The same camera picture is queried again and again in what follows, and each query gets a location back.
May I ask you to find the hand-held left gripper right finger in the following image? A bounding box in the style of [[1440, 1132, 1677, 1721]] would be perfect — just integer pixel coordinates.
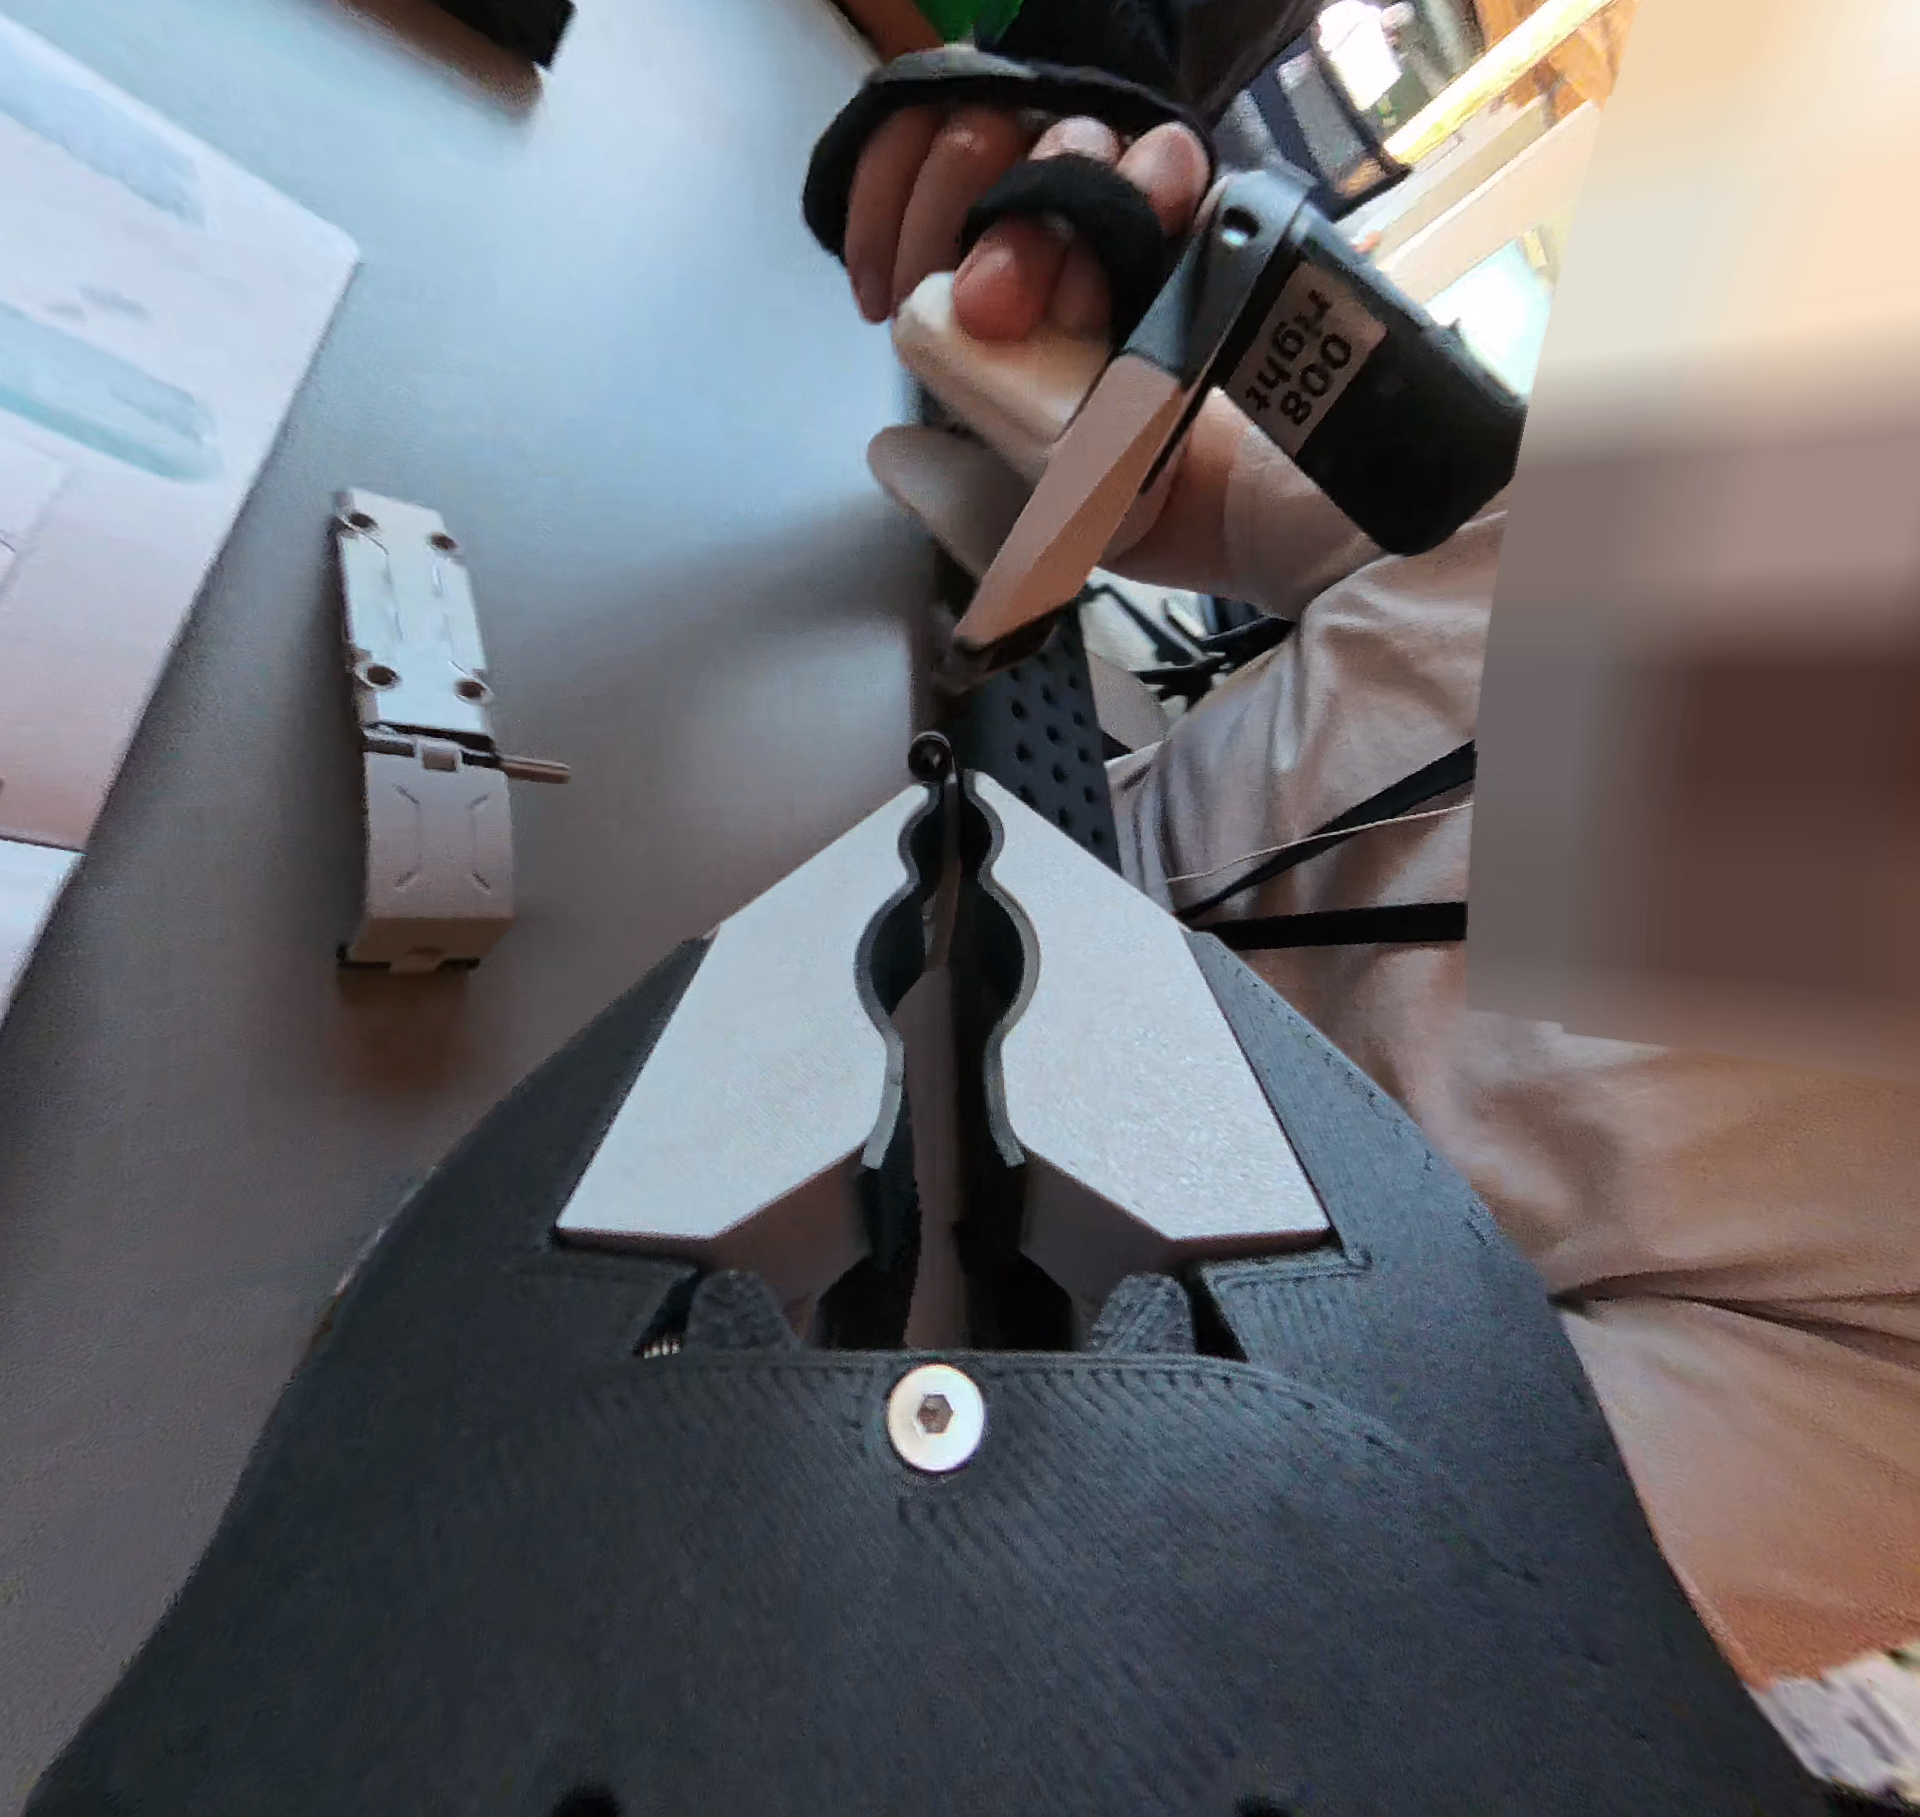
[[971, 775, 1334, 1311]]

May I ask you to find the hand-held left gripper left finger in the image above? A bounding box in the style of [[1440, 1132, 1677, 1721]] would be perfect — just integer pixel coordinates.
[[556, 783, 930, 1305]]

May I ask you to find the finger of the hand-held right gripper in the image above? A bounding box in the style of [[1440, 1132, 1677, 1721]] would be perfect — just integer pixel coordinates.
[[946, 347, 1205, 682]]

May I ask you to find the small black pin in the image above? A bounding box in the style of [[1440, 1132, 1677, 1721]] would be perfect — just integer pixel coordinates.
[[907, 731, 971, 971]]

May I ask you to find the grey desk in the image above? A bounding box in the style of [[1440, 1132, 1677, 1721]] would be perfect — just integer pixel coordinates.
[[0, 0, 978, 1817]]

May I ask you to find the person's right hand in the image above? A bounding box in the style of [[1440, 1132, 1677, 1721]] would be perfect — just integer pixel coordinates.
[[844, 93, 1213, 343]]

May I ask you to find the black perforated panel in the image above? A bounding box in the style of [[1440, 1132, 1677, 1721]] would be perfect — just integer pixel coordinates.
[[960, 631, 1126, 875]]

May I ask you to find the grey toy block assembly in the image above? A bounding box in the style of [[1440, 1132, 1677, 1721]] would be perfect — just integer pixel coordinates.
[[331, 490, 573, 968]]

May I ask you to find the person's beige clothing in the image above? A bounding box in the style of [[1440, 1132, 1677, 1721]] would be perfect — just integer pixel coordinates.
[[1110, 513, 1920, 1699]]

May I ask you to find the white printed paper sheet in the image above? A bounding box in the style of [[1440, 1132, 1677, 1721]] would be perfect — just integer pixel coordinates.
[[0, 14, 364, 857], [0, 841, 83, 1023]]

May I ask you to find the black cord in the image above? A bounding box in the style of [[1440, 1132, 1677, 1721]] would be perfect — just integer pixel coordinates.
[[1168, 741, 1477, 918], [1183, 904, 1468, 952]]

